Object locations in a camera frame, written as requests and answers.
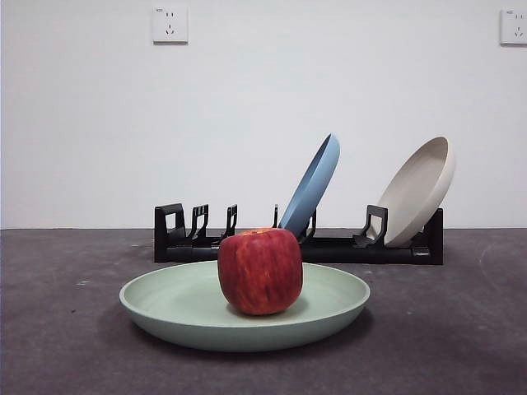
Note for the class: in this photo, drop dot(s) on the white wall power socket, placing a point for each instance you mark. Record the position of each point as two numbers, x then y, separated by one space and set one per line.
170 24
514 26

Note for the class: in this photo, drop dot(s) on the beige plate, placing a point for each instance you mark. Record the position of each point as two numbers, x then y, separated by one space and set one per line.
415 197

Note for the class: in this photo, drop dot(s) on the red apple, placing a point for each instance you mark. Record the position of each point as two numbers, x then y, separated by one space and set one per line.
258 275

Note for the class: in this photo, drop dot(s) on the blue plate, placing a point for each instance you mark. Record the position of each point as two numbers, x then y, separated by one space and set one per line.
312 185

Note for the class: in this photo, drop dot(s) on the black plate rack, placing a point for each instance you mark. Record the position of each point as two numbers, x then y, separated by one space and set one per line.
350 253

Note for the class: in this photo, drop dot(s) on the green plate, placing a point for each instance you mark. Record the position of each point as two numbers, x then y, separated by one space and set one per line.
177 304

